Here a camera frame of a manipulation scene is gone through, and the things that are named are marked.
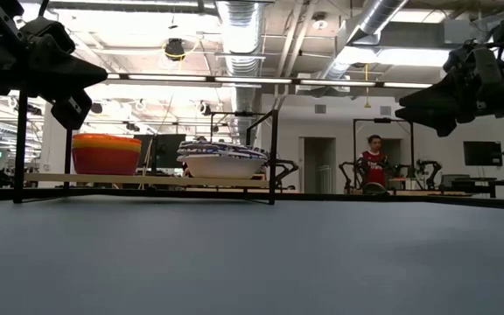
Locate thin black rig frame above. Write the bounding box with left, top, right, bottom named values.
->
left=209, top=110, right=267, bottom=146

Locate black wall monitor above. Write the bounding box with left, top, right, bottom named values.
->
left=462, top=140, right=504, bottom=167

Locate background robot table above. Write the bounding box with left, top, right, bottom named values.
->
left=389, top=172, right=504, bottom=199

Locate wooden shelf with black frame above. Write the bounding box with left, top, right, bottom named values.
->
left=13, top=89, right=280, bottom=207

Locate red plastic bowl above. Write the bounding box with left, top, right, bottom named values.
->
left=72, top=132, right=143, bottom=144

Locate long light bar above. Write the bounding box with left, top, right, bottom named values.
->
left=102, top=73, right=432, bottom=90

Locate person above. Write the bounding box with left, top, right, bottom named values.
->
left=355, top=134, right=392, bottom=188

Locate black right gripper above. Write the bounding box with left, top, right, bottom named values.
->
left=394, top=45, right=504, bottom=138

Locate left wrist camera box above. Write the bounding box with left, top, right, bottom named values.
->
left=17, top=16, right=77, bottom=56

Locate black desk monitor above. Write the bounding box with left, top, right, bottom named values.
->
left=140, top=133, right=188, bottom=175

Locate black ceiling dome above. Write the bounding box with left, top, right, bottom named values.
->
left=164, top=38, right=187, bottom=62

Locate ribbed silver air duct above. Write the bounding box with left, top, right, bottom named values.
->
left=214, top=0, right=265, bottom=148

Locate black rig frame with camera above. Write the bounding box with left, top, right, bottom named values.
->
left=353, top=116, right=415, bottom=176

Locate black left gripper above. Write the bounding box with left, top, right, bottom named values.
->
left=0, top=18, right=109, bottom=131

